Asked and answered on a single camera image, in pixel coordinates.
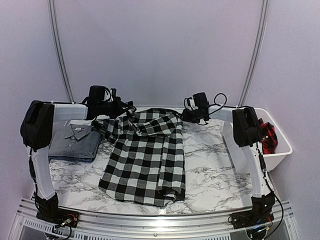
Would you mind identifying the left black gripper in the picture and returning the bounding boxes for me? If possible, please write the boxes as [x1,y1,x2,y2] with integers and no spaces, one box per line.
[97,96,131,119]

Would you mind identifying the black white plaid shirt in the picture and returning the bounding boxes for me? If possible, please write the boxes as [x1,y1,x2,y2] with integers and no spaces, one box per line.
[91,108,186,208]

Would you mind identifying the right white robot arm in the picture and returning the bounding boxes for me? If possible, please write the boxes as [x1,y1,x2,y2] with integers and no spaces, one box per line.
[180,92,276,224]

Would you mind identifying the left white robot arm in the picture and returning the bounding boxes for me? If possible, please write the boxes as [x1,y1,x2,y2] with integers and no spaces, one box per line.
[20,85,134,223]

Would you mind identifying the white plastic bin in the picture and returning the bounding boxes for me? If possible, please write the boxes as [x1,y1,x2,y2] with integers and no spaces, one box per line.
[209,106,293,174]

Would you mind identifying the folded grey shirt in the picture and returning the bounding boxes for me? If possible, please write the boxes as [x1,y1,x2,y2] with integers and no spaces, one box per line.
[48,124,102,158]

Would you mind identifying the red black plaid shirt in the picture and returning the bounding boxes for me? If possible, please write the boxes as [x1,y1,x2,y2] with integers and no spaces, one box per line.
[259,118,278,155]

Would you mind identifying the folded blue checked shirt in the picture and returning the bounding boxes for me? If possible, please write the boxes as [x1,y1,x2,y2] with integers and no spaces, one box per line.
[48,156,95,163]

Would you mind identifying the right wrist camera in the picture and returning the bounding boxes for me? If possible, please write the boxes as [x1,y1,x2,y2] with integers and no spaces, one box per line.
[183,97,197,111]

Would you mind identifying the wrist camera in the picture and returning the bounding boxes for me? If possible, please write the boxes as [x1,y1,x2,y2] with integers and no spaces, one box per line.
[108,88,117,103]
[183,97,197,111]

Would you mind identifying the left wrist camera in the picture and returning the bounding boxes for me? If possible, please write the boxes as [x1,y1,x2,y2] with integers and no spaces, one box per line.
[108,88,117,103]

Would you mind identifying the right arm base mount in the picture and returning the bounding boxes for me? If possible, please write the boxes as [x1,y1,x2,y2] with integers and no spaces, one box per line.
[228,210,275,229]

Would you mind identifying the right wall metal profile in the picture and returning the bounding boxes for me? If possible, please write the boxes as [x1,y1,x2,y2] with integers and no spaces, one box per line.
[238,0,270,106]

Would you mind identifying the wall metal profile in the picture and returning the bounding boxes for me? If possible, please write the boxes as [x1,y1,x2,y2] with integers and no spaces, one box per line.
[47,0,75,102]
[238,0,270,106]

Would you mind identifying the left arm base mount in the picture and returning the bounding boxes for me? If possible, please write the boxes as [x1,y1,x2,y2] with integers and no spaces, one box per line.
[36,208,80,228]

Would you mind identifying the left wall metal profile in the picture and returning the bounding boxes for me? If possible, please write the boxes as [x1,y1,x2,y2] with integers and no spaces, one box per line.
[47,0,75,102]

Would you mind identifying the aluminium front rail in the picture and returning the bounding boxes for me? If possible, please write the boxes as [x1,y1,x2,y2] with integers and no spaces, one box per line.
[8,198,300,240]

